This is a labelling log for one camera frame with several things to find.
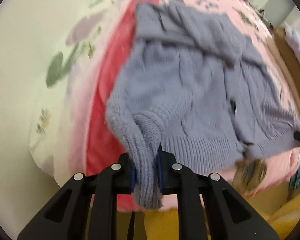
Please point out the person's yellow clothing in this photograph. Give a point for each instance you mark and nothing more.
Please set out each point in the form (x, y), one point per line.
(265, 205)

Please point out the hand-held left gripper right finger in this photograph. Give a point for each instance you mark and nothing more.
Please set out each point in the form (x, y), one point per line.
(160, 177)

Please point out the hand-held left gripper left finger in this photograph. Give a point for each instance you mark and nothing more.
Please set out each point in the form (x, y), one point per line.
(132, 180)

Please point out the pink printed blanket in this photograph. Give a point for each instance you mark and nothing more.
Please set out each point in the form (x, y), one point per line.
(100, 120)

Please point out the grey furniture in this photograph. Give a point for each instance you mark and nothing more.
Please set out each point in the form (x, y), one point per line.
(267, 0)

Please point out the white cloth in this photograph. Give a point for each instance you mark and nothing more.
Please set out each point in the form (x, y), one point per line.
(298, 42)

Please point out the white floral bedsheet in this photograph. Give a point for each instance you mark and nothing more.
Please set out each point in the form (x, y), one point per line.
(27, 55)

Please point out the lavender knitted sweater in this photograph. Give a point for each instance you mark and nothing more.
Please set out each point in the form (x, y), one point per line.
(190, 92)

